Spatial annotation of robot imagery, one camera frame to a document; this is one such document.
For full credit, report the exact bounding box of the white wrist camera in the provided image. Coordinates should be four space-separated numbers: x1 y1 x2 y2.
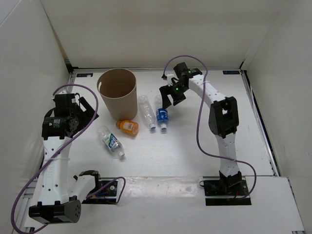
52 89 68 100
161 74 176 86

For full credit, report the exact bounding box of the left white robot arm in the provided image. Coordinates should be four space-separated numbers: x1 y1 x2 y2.
28 93 103 225

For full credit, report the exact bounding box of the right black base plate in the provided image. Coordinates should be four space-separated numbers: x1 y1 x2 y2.
199 179 252 206

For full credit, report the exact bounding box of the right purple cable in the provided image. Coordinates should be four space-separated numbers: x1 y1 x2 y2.
163 55 257 199

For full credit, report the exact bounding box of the orange plastic bottle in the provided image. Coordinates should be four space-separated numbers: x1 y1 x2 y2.
116 120 139 135

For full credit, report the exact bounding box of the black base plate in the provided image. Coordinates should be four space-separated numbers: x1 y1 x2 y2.
82 177 118 205
199 179 252 206

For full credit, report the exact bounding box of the clear unlabeled plastic bottle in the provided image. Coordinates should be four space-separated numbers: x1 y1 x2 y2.
137 95 156 131

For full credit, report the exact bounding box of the right blue table sticker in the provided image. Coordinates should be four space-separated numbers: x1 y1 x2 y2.
222 70 240 75

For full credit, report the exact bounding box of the brown cylindrical bin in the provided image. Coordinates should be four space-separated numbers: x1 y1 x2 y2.
97 68 137 121

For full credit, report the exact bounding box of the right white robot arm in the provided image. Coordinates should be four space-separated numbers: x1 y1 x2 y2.
159 62 242 195

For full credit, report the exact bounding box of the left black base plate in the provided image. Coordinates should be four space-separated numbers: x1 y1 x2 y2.
82 177 118 205

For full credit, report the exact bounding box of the green label clear bottle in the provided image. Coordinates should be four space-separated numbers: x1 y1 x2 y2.
97 125 125 158

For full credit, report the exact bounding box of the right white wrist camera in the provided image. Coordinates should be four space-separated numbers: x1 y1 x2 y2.
161 74 176 86

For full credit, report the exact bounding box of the left blue table sticker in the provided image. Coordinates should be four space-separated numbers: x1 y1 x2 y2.
76 73 93 78

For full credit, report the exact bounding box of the blue table sticker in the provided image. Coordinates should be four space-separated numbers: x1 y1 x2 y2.
76 73 93 78
222 70 240 75

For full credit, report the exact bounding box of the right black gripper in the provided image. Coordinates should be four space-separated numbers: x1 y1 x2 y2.
159 82 188 110

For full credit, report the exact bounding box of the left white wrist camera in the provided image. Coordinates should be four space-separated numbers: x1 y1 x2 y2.
52 89 68 100

